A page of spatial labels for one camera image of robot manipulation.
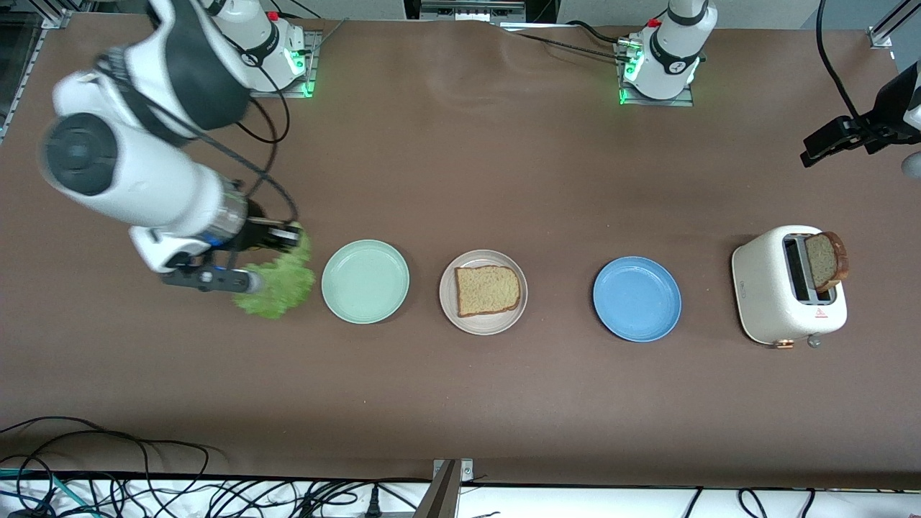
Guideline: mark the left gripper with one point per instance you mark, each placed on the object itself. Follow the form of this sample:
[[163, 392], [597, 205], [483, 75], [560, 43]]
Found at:
[[883, 123]]

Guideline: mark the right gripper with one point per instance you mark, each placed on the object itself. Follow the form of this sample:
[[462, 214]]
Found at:
[[257, 234]]

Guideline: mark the green lettuce leaf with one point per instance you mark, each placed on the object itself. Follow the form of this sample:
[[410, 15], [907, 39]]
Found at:
[[284, 288]]

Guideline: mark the light brown bread slice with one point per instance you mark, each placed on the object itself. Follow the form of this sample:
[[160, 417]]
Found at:
[[488, 291]]

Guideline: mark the beige plate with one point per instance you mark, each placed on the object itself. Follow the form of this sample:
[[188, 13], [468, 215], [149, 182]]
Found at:
[[483, 327]]

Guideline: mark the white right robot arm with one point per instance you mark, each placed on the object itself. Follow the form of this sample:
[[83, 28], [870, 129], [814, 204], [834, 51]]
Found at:
[[144, 180]]

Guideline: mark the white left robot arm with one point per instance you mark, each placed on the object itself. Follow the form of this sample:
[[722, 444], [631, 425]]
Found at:
[[669, 57]]

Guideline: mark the mint green plate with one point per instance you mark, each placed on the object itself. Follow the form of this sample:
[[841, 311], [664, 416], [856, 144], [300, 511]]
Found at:
[[365, 282]]

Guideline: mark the blue plate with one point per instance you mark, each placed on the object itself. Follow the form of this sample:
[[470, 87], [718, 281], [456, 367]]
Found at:
[[637, 299]]

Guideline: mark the dark crust bread slice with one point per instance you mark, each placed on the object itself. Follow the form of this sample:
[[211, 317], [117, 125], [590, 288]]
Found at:
[[827, 260]]

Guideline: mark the white toaster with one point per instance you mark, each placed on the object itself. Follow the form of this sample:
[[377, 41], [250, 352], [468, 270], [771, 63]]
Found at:
[[763, 288]]

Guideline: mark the black power plug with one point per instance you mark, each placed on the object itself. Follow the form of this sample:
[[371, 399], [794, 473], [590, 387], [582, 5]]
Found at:
[[373, 503]]

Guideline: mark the grey metal fixture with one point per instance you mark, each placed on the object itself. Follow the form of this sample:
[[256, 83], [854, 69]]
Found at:
[[468, 11]]

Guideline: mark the aluminium frame profile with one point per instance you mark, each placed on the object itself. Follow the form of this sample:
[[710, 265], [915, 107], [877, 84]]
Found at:
[[19, 90], [879, 37], [50, 18]]

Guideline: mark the grey metal bracket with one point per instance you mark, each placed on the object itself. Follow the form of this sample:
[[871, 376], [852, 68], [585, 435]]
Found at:
[[442, 496]]

